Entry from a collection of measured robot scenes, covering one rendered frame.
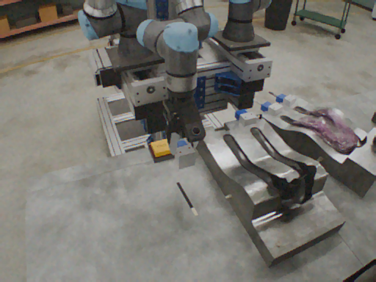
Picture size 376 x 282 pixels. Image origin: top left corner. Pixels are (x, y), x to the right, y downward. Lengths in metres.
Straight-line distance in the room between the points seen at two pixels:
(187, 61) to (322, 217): 0.56
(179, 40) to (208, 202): 0.49
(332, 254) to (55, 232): 0.80
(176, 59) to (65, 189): 0.58
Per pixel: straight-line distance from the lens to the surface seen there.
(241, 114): 1.03
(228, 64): 1.31
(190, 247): 0.78
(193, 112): 0.68
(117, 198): 0.89
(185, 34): 0.60
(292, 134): 1.07
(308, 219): 0.82
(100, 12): 0.99
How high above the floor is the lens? 1.50
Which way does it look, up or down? 41 degrees down
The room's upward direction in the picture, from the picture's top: straight up
